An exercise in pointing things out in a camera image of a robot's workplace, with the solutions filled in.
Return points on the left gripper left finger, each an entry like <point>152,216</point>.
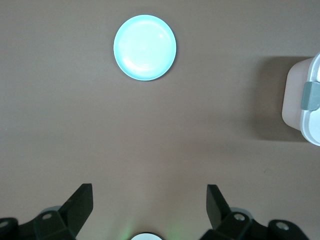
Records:
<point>62,220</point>

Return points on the light blue round plate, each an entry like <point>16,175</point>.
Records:
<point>145,47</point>

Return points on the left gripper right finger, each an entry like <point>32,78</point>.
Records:
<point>225,225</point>

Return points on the brown table mat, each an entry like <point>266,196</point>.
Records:
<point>150,137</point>

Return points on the white lidded storage box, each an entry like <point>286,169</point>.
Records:
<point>295,100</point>

